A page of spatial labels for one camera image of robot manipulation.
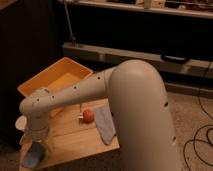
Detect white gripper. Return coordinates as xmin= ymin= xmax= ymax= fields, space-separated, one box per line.
xmin=21 ymin=126 xmax=50 ymax=144

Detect grey blue towel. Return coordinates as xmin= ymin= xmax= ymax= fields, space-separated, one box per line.
xmin=94 ymin=104 xmax=116 ymax=145

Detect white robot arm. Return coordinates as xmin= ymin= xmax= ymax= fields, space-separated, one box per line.
xmin=19 ymin=60 xmax=182 ymax=171

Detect white paper cup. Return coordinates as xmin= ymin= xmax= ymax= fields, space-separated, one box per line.
xmin=15 ymin=116 xmax=27 ymax=131

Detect blue sponge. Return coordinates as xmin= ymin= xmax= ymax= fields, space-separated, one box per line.
xmin=21 ymin=142 xmax=45 ymax=169

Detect wooden table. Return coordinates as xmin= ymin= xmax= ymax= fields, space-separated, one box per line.
xmin=18 ymin=97 xmax=121 ymax=171

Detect small metal fork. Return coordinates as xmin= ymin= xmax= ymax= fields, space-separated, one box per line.
xmin=78 ymin=103 xmax=83 ymax=120

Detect small orange ball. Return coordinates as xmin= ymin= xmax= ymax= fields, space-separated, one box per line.
xmin=83 ymin=109 xmax=94 ymax=123

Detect yellow plastic bin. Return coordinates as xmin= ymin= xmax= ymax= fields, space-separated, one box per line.
xmin=17 ymin=57 xmax=93 ymax=97

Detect grey metal shelf rail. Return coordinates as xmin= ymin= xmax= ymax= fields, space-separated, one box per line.
xmin=62 ymin=42 xmax=213 ymax=79

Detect black handle on rail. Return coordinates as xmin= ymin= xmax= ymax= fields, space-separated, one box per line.
xmin=160 ymin=55 xmax=190 ymax=64

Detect black floor cables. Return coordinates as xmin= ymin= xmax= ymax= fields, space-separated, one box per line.
xmin=182 ymin=61 xmax=213 ymax=167

